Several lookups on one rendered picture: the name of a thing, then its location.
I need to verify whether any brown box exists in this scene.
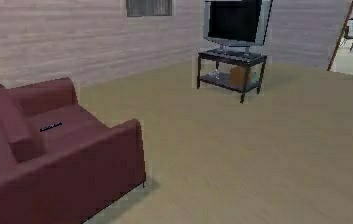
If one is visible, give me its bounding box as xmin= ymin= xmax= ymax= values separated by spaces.
xmin=229 ymin=65 xmax=252 ymax=87

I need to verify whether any black television stand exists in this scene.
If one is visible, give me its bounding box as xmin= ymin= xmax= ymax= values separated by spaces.
xmin=196 ymin=48 xmax=269 ymax=104

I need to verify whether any dark red armchair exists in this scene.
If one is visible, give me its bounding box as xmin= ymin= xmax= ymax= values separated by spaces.
xmin=0 ymin=77 xmax=147 ymax=224

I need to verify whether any grey flat television set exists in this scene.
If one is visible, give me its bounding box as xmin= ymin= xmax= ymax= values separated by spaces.
xmin=202 ymin=0 xmax=274 ymax=55

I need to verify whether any grey window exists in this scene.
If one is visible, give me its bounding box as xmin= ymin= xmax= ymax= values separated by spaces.
xmin=125 ymin=0 xmax=174 ymax=18

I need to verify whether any brown door frame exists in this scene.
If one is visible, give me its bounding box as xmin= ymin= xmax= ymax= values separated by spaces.
xmin=326 ymin=0 xmax=353 ymax=72

